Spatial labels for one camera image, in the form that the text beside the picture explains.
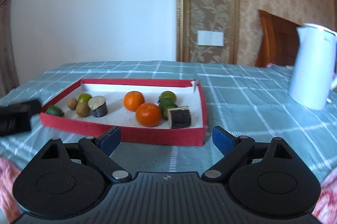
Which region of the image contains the dark eggplant piece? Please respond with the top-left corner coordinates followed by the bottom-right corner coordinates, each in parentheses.
top-left (167, 106), bottom-right (191, 129)
top-left (88, 96), bottom-right (108, 118)

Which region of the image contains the red shallow cardboard box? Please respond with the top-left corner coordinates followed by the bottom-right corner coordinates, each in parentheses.
top-left (39, 78), bottom-right (208, 146)

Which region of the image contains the large orange tangerine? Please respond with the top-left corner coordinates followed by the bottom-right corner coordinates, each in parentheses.
top-left (135, 102), bottom-right (162, 127)

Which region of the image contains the beige patterned curtain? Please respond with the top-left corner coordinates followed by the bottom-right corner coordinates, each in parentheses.
top-left (0, 0), bottom-right (18, 97)

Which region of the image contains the brown kiwi fruit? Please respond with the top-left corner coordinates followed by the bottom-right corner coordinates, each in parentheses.
top-left (75, 101), bottom-right (90, 117)
top-left (67, 98), bottom-right (78, 110)

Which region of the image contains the white electric kettle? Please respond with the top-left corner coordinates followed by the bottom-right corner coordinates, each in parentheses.
top-left (289, 23), bottom-right (336, 110)

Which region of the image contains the green tomato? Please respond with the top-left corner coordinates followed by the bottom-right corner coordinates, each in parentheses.
top-left (158, 90), bottom-right (177, 103)
top-left (77, 93), bottom-right (92, 103)

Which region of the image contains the wooden headboard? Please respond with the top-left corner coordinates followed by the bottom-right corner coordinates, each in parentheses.
top-left (255, 10), bottom-right (300, 67)

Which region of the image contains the small orange tangerine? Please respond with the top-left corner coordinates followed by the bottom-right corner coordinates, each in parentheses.
top-left (123, 91), bottom-right (144, 111)

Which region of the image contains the white wall switch panel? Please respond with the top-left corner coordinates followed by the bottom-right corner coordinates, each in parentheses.
top-left (197, 31), bottom-right (225, 47)

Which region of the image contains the teal plaid bedsheet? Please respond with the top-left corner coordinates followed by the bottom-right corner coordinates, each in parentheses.
top-left (1, 61), bottom-right (336, 181)

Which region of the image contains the pink floral towel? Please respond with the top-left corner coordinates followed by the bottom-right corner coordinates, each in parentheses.
top-left (1, 157), bottom-right (21, 223)

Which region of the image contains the gold framed wallpaper panel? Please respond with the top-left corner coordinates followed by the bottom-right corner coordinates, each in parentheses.
top-left (176, 0), bottom-right (239, 64)

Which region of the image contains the cut green cucumber piece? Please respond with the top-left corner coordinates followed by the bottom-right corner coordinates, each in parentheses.
top-left (159, 97), bottom-right (178, 119)

